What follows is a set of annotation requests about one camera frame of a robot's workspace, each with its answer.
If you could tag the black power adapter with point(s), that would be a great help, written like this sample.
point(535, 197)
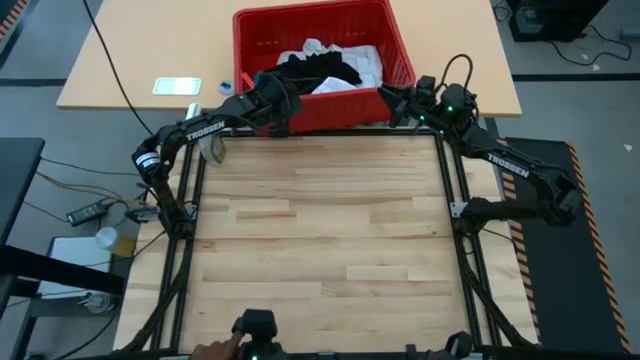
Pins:
point(87, 212)

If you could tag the small round grey object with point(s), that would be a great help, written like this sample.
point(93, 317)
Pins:
point(226, 87)

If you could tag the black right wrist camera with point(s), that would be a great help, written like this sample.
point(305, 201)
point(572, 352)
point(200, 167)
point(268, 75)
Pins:
point(426, 86)

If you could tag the person's hand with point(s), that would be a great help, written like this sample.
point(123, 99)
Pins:
point(215, 350)

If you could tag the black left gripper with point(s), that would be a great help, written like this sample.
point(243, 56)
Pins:
point(275, 105)

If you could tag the white board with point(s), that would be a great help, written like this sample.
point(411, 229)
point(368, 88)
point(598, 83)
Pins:
point(75, 252)

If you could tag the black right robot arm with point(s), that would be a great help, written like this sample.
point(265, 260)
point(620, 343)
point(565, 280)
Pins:
point(510, 165)

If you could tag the black garment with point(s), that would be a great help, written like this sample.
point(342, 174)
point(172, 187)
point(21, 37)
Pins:
point(325, 67)

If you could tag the black desk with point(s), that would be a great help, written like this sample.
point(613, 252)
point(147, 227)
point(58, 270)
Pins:
point(17, 180)

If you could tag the beige wooden table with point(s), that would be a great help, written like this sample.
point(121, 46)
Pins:
point(165, 40)

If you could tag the white button shirt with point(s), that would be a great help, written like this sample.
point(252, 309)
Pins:
point(367, 62)

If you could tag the red plastic laundry basket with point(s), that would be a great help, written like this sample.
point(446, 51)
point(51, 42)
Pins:
point(350, 107)

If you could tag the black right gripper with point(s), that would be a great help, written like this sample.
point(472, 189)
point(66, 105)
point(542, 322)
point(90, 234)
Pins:
point(430, 112)

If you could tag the white rectangular device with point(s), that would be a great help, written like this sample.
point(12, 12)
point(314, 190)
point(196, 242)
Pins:
point(177, 86)

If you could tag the black striped-edge floor mat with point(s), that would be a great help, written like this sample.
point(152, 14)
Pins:
point(550, 250)

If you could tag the clear plastic bottle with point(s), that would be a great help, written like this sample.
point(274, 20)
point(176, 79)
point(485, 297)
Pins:
point(107, 238)

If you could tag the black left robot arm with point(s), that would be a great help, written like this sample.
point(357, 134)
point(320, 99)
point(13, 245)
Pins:
point(205, 129)

